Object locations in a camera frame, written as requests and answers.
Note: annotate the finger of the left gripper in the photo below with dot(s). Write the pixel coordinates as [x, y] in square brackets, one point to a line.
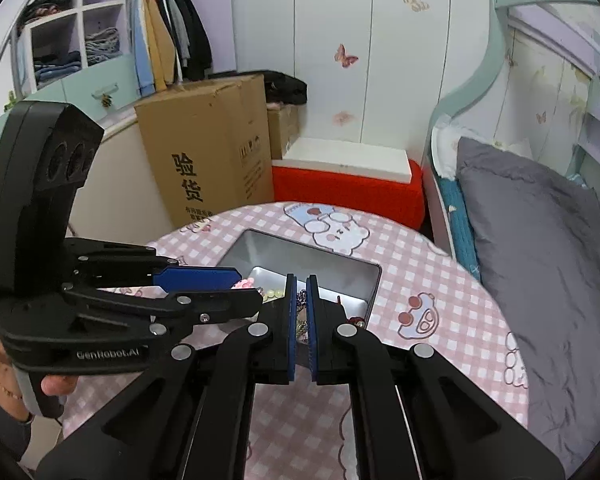
[196, 278]
[205, 307]

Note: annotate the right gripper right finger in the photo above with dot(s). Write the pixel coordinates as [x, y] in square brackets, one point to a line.
[329, 351]

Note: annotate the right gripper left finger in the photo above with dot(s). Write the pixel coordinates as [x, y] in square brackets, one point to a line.
[277, 353]

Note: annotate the person left hand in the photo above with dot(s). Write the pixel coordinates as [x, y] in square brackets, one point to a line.
[11, 397]

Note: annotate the mint drawer cabinet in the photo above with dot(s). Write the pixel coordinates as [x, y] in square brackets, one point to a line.
[99, 91]

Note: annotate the grey metal tin box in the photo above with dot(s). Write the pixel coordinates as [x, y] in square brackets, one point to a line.
[268, 259]

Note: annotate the pink checkered tablecloth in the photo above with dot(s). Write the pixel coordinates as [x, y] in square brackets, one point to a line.
[303, 431]

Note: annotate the purple wardrobe shelf unit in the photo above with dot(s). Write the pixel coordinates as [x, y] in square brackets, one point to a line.
[65, 31]

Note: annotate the large cardboard box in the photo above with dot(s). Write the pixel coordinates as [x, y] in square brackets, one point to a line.
[208, 147]

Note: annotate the hanging clothes row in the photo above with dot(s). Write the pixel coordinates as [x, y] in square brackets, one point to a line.
[168, 42]

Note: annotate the red stool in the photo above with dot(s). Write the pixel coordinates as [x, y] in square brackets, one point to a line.
[403, 203]

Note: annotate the teal blanket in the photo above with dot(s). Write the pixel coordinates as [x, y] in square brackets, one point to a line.
[461, 230]

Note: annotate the small cardboard box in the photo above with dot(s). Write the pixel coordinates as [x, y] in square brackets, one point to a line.
[283, 128]

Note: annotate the white foam board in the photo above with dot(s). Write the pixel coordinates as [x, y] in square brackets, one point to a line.
[344, 157]

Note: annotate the black bag on box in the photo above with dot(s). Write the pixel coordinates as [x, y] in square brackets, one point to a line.
[279, 87]

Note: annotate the grey quilt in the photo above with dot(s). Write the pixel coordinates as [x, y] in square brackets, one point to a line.
[537, 238]

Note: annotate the white pillow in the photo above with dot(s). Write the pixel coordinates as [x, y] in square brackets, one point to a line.
[446, 136]

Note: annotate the mint bunk bed frame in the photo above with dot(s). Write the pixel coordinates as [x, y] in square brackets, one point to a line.
[565, 38]

